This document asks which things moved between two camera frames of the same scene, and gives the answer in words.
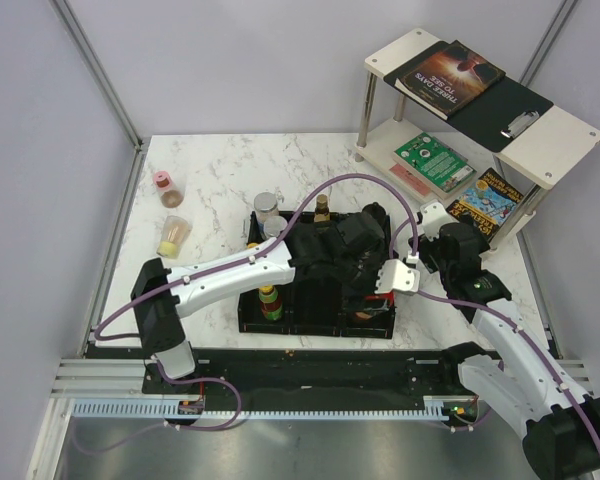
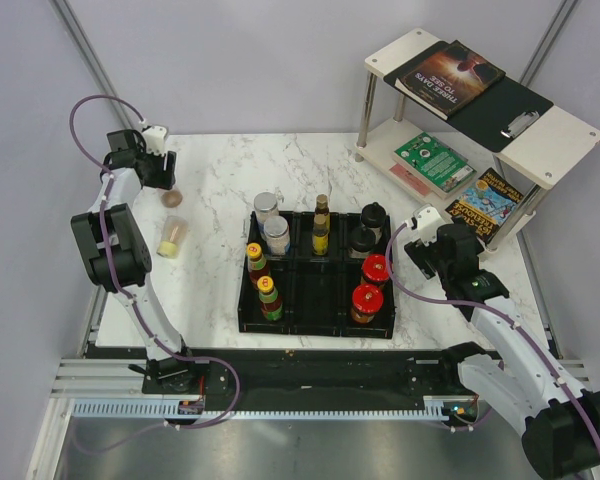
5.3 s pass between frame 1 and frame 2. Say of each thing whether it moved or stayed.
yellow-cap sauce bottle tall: stayed
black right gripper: stayed
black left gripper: moved
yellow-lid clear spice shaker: stayed
